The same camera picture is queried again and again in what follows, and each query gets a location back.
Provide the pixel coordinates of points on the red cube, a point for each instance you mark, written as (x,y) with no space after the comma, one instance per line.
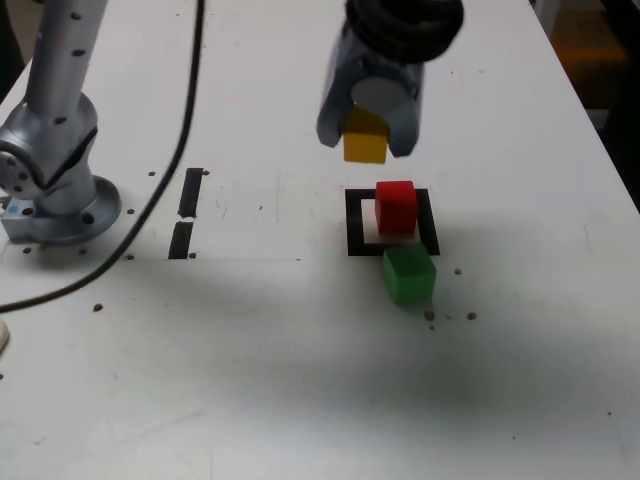
(396,210)

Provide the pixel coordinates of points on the black tape strip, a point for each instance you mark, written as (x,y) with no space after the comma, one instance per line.
(190,192)

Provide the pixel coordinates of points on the black tape square outline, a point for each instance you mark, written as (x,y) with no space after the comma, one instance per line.
(353,225)

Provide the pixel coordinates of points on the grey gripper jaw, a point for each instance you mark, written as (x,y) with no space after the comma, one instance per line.
(380,95)

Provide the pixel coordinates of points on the yellow cube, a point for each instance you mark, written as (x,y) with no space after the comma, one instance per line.
(365,145)

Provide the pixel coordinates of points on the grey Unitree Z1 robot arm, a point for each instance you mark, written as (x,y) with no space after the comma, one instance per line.
(50,130)

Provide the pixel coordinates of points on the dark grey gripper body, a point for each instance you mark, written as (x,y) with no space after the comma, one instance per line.
(390,70)

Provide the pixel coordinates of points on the green cube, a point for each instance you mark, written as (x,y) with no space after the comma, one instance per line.
(409,277)

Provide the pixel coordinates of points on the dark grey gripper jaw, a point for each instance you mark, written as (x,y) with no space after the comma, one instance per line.
(332,110)

